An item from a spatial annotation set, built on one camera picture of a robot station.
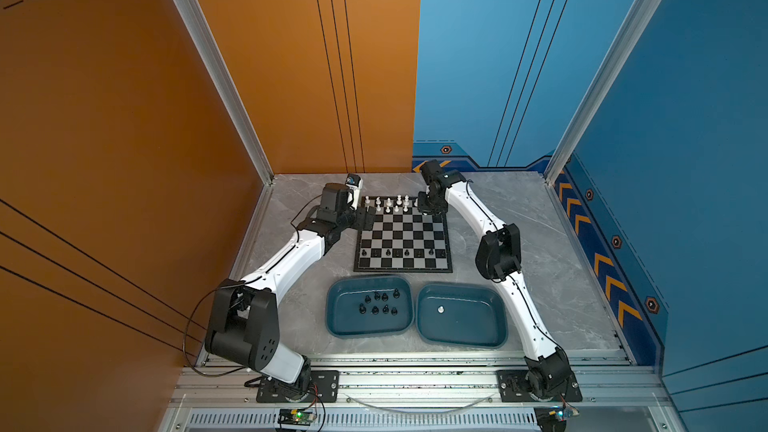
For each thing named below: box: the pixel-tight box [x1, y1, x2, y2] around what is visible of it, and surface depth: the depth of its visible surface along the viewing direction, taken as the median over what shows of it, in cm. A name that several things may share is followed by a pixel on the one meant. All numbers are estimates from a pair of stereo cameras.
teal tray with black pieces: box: [326, 275, 415, 338], surface depth 87 cm
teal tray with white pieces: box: [416, 283, 508, 349], surface depth 87 cm
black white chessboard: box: [354, 195, 453, 273], surface depth 101 cm
